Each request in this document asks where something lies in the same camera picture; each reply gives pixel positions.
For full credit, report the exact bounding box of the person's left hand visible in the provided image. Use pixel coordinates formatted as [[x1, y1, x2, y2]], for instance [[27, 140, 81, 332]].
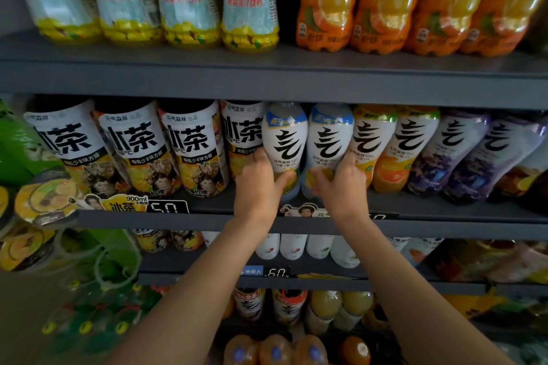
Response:
[[234, 148, 297, 225]]

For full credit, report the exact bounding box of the person's right hand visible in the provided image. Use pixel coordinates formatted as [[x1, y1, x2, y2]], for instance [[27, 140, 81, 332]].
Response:
[[309, 151, 372, 231]]

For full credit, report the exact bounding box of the white bottle with blue band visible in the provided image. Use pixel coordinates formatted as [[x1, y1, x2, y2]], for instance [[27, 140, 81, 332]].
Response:
[[301, 104, 355, 200], [262, 102, 309, 203]]

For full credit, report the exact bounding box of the person's right forearm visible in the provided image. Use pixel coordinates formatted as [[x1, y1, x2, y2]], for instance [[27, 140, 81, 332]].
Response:
[[329, 217, 516, 365]]

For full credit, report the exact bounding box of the person's left forearm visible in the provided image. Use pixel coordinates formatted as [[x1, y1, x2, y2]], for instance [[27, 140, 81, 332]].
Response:
[[105, 218, 277, 365]]

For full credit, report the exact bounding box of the white paper shelf label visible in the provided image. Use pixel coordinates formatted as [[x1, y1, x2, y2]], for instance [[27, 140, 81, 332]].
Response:
[[280, 203, 331, 218]]

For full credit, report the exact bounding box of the row of small white bottles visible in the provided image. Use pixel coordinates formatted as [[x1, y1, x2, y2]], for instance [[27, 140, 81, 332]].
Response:
[[201, 230, 446, 269]]

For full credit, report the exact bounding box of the large iced tea bottle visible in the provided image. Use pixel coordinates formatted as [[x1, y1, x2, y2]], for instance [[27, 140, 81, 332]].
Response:
[[23, 97, 132, 199], [157, 100, 230, 199], [219, 100, 269, 182], [92, 99, 183, 199]]

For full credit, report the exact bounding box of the white bottle with orange print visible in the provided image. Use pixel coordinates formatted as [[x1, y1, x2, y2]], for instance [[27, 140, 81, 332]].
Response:
[[371, 106, 441, 194], [350, 105, 398, 188]]

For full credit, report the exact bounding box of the grey shelf board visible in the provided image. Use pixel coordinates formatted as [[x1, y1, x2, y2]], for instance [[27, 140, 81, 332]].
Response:
[[75, 186, 548, 242], [0, 29, 548, 111], [137, 245, 548, 298]]

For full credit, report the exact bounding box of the small iced tea bottle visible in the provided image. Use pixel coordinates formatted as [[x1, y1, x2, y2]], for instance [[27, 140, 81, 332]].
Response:
[[171, 230, 204, 252], [132, 230, 172, 254]]

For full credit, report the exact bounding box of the yellow-green drink bottle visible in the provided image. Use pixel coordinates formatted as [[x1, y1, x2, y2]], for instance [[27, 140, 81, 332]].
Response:
[[304, 290, 343, 336], [333, 291, 374, 332]]

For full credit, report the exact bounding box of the white bottle with red print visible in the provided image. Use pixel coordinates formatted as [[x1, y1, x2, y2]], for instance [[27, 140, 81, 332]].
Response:
[[272, 289, 308, 326], [233, 288, 266, 322]]

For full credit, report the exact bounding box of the white bottle with purple print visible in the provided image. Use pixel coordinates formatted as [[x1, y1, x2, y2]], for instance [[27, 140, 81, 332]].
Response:
[[440, 116, 548, 205], [405, 110, 491, 198]]

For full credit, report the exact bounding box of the orange bottle with blue cap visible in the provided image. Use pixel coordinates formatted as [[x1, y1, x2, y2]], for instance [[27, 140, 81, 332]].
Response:
[[258, 333, 294, 365], [223, 334, 260, 365], [293, 334, 329, 365]]

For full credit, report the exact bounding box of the yellow paper shelf label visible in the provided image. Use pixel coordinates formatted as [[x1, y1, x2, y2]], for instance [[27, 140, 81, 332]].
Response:
[[74, 193, 149, 212]]

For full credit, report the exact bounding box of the orange bottle with white cap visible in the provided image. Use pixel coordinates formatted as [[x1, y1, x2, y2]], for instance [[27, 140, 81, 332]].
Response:
[[338, 336, 372, 365]]

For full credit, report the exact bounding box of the orange juice bottle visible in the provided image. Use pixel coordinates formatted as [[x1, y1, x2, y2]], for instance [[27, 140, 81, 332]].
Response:
[[296, 0, 365, 52], [349, 0, 433, 56], [404, 0, 502, 58], [460, 0, 548, 58]]

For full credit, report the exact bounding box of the dark bottle with lemon print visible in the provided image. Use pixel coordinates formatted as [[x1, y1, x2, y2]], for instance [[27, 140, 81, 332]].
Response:
[[488, 142, 548, 212]]

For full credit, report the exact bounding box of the pack of green bottles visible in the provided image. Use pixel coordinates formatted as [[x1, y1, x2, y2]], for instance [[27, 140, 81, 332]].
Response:
[[38, 281, 164, 365]]

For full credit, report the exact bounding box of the yellow lidded cup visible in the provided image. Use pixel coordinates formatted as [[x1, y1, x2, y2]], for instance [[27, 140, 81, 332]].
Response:
[[15, 171, 87, 227], [0, 227, 57, 272]]

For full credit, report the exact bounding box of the green drink package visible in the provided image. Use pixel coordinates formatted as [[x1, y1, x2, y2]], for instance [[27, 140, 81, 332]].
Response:
[[0, 99, 66, 186]]

